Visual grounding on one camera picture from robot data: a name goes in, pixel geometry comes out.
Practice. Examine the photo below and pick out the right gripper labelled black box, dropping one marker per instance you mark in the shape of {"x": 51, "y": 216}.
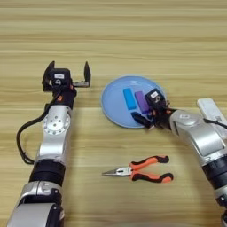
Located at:
{"x": 155, "y": 97}

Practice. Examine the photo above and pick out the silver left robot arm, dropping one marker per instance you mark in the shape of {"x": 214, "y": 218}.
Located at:
{"x": 54, "y": 139}

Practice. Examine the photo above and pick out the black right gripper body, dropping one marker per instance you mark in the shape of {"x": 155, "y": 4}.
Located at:
{"x": 162, "y": 118}

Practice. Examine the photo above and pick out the blue rectangular block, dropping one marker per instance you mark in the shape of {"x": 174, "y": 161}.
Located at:
{"x": 129, "y": 99}

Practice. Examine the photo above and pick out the orange black needle-nose pliers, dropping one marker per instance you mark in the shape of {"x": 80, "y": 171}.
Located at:
{"x": 147, "y": 174}

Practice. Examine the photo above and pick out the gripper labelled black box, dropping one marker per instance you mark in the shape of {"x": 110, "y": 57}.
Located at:
{"x": 155, "y": 97}
{"x": 61, "y": 77}

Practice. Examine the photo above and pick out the purple rectangular block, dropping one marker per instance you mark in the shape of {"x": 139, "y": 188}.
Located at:
{"x": 140, "y": 102}

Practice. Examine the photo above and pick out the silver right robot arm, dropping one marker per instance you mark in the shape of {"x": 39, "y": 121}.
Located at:
{"x": 204, "y": 139}

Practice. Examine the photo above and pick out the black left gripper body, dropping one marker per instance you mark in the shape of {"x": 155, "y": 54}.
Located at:
{"x": 65, "y": 96}

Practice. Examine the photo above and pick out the light blue round plate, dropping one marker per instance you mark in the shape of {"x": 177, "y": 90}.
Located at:
{"x": 115, "y": 106}

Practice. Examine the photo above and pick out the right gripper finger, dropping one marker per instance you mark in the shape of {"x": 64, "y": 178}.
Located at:
{"x": 140, "y": 118}

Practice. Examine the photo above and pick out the left gripper labelled black box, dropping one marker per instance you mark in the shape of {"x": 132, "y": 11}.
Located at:
{"x": 61, "y": 77}

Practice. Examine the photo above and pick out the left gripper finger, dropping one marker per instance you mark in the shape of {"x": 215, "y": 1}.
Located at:
{"x": 47, "y": 76}
{"x": 87, "y": 74}

